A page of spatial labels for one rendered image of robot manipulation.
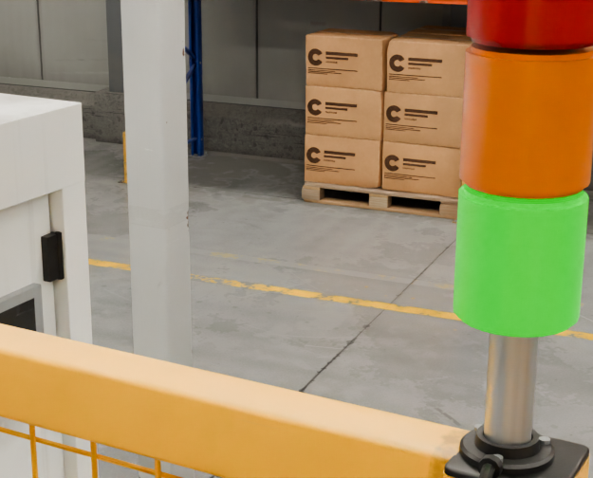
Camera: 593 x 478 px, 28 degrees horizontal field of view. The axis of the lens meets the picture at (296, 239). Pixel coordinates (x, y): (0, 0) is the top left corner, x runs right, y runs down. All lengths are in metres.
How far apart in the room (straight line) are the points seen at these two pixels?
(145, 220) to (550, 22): 2.72
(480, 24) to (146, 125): 2.63
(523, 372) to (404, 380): 5.29
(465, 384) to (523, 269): 5.31
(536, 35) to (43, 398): 0.31
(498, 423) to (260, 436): 0.11
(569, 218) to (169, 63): 2.61
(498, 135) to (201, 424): 0.21
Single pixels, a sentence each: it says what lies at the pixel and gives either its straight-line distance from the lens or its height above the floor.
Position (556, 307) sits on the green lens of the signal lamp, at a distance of 0.46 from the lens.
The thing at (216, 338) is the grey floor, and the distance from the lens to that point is 6.25.
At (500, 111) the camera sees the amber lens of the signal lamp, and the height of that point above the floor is 2.25.
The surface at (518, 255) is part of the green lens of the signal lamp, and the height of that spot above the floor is 2.19.
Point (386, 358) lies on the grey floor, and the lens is 6.01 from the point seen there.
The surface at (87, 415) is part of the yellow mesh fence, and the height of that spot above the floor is 2.08.
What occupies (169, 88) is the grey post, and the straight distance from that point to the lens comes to 3.04.
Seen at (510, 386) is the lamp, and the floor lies 2.13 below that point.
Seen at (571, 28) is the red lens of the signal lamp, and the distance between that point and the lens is 0.44.
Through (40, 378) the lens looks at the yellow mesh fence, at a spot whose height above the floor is 2.09.
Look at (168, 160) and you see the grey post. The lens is 3.06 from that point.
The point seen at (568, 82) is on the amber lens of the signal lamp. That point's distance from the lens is 0.44.
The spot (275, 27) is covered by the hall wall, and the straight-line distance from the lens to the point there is 10.13.
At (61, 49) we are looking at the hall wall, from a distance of 11.22.
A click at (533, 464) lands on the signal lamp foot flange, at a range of 0.50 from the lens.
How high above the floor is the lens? 2.33
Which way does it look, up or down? 17 degrees down
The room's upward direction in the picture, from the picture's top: straight up
